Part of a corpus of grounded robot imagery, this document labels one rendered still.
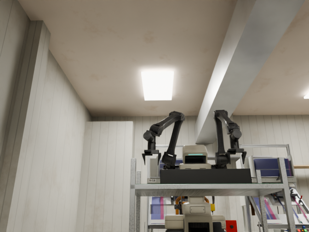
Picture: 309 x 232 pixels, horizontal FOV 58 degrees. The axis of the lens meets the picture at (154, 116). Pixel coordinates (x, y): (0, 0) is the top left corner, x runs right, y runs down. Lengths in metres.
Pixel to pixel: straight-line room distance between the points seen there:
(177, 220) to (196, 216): 0.33
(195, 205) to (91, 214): 4.35
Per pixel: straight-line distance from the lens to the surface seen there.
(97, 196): 6.54
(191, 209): 2.42
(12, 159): 3.67
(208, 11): 4.12
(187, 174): 1.83
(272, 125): 7.94
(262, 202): 2.18
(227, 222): 4.02
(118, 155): 6.61
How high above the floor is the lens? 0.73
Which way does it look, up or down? 21 degrees up
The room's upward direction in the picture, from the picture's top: straight up
